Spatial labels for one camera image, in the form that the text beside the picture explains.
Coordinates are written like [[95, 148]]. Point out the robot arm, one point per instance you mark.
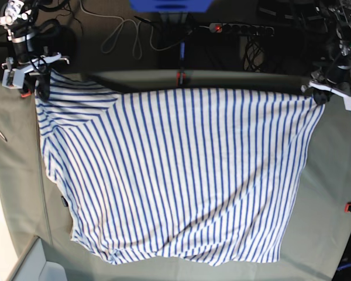
[[19, 18], [333, 76]]

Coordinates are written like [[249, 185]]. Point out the green table cloth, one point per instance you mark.
[[312, 247]]

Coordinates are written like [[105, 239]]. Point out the black power strip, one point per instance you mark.
[[241, 29]]

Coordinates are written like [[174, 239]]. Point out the white bin at lower left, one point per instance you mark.
[[31, 264]]

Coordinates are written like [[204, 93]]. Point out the orange clamp at left corner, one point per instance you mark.
[[25, 95]]

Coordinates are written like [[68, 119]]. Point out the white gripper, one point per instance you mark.
[[14, 77], [322, 93]]

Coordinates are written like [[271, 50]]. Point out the black round bag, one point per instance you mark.
[[56, 38]]

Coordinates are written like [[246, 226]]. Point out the blue box on stand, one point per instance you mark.
[[170, 5]]

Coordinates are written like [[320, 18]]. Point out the blue white striped t-shirt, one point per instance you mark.
[[209, 175]]

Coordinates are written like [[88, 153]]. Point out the orange clamp at back centre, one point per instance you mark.
[[181, 75]]

